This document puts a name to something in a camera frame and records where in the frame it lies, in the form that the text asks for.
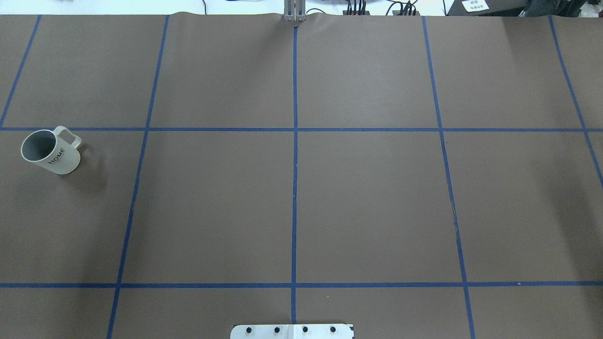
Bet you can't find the white ribbed HOME mug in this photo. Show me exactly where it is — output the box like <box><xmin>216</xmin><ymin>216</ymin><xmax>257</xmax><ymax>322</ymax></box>
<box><xmin>21</xmin><ymin>125</ymin><xmax>82</xmax><ymax>175</ymax></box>

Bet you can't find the brown paper table cover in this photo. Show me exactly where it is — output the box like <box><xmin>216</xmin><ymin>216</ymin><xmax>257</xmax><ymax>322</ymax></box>
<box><xmin>1</xmin><ymin>13</ymin><xmax>602</xmax><ymax>339</ymax></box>

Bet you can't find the grey aluminium frame post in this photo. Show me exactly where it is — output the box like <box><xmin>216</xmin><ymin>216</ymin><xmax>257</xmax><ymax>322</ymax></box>
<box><xmin>284</xmin><ymin>0</ymin><xmax>307</xmax><ymax>22</ymax></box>

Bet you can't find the white camera mast base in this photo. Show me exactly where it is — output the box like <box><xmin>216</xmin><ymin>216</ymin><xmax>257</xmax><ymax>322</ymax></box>
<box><xmin>230</xmin><ymin>323</ymin><xmax>355</xmax><ymax>339</ymax></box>

